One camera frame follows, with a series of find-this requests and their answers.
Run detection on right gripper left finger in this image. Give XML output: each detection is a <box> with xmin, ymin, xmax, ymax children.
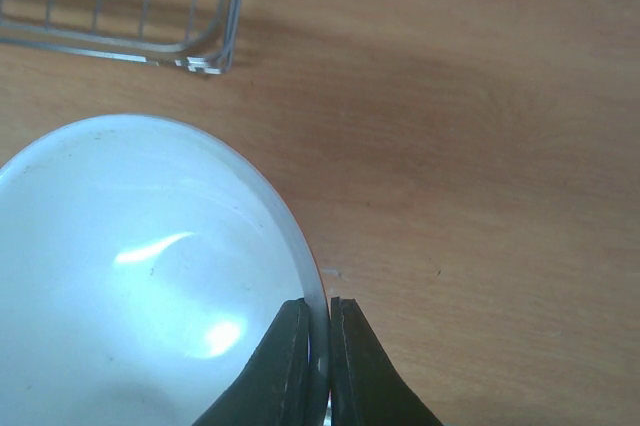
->
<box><xmin>194</xmin><ymin>299</ymin><xmax>310</xmax><ymax>426</ymax></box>

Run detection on white and orange bowl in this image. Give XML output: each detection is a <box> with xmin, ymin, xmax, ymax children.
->
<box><xmin>1</xmin><ymin>115</ymin><xmax>329</xmax><ymax>425</ymax></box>

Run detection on chrome wire dish rack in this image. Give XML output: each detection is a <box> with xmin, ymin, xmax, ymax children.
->
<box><xmin>1</xmin><ymin>0</ymin><xmax>242</xmax><ymax>75</ymax></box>

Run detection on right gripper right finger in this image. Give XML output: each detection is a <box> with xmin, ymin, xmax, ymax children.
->
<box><xmin>330</xmin><ymin>297</ymin><xmax>441</xmax><ymax>426</ymax></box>

